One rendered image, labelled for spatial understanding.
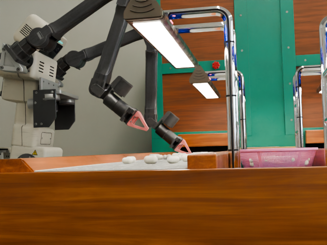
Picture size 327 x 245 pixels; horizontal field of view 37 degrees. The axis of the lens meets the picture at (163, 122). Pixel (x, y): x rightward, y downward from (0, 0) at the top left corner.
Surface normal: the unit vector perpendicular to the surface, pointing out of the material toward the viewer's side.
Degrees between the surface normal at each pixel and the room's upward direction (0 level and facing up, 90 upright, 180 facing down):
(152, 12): 90
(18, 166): 90
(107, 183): 90
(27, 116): 90
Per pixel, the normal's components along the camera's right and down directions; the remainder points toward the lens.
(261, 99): -0.19, -0.05
